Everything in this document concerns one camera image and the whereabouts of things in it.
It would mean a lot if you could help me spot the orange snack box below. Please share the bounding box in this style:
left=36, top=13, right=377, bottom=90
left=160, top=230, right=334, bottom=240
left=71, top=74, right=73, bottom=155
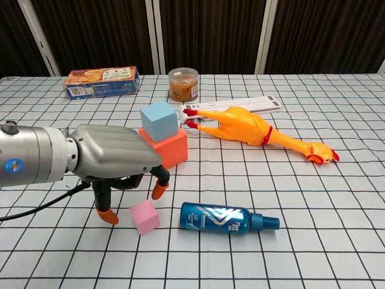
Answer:
left=63, top=65, right=140, bottom=100

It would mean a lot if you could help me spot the blue spray bottle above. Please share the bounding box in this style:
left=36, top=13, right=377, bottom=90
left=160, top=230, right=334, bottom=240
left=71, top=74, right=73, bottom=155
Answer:
left=179, top=202, right=280, bottom=234

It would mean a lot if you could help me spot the pink foam cube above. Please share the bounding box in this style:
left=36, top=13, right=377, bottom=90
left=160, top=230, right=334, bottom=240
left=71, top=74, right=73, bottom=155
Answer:
left=129, top=200, right=161, bottom=236

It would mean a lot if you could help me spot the yellow rubber chicken toy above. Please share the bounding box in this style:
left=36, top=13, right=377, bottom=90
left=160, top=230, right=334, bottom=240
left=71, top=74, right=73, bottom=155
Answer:
left=183, top=105, right=340, bottom=166

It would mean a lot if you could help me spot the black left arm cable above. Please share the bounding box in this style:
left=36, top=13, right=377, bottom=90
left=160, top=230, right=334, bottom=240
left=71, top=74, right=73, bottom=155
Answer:
left=0, top=181, right=91, bottom=222

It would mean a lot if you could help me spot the checkered tablecloth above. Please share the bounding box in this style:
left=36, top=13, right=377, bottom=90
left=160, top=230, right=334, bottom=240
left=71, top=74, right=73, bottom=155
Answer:
left=0, top=73, right=385, bottom=289

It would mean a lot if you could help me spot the orange foam cube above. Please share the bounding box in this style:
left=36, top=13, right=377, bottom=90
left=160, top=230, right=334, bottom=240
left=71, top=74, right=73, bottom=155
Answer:
left=138, top=126, right=189, bottom=170

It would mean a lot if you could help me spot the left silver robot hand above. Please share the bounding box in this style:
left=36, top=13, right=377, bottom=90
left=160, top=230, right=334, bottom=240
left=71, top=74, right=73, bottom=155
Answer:
left=72, top=123, right=171, bottom=226

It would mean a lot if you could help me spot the light blue foam cube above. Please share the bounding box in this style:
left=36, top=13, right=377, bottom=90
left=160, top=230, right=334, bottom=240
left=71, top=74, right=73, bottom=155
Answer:
left=140, top=101, right=179, bottom=143

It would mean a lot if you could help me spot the clear jar of rubber bands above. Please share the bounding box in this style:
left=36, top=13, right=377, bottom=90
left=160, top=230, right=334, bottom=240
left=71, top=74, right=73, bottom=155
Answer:
left=168, top=67, right=200, bottom=102

